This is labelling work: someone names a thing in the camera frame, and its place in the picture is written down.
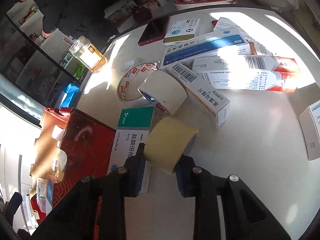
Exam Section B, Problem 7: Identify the yellow masking tape roll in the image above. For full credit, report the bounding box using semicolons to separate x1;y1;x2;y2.
144;117;199;175

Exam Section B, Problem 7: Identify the green white medicine box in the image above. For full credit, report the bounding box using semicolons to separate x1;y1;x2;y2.
107;106;170;195

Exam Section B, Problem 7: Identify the blue white Febuxostat box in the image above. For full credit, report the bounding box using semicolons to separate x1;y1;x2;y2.
160;28;251;70

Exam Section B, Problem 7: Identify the red cardboard storage box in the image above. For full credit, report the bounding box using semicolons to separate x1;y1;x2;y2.
29;107;117;224

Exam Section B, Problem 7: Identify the white box at edge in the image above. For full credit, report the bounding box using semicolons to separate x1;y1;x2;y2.
298;101;320;161

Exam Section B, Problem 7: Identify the white orange medicine box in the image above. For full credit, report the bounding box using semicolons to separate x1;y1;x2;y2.
165;63;230;128

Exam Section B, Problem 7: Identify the blue plastic stool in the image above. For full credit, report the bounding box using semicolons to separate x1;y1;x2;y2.
59;83;80;108

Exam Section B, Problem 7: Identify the white red text box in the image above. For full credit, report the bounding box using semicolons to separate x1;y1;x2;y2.
197;69;300;93

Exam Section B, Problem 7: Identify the white masking tape roll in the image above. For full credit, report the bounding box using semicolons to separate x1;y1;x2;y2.
138;70;187;115

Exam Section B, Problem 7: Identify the glass display cabinet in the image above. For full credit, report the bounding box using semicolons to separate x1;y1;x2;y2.
0;15;83;111

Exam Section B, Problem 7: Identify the white red barcode box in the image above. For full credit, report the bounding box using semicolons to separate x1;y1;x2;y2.
193;55;300;74

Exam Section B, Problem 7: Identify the white bottle cap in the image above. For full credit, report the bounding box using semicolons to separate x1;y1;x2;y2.
122;60;135;73

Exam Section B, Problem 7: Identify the red printed tape roll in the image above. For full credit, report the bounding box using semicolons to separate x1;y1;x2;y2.
117;62;158;106

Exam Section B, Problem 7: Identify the glass jar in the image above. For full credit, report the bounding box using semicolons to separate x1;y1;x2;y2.
69;36;107;74

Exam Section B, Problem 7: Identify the white box behind stack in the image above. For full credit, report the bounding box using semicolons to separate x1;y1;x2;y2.
212;17;273;56

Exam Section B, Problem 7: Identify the white olive medicine box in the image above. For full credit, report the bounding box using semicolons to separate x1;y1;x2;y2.
163;18;201;46

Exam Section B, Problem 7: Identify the red smartphone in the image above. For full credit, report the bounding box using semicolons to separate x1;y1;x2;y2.
138;16;170;46

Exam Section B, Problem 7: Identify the person in black jacket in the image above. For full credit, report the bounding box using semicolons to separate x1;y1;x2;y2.
18;0;119;40

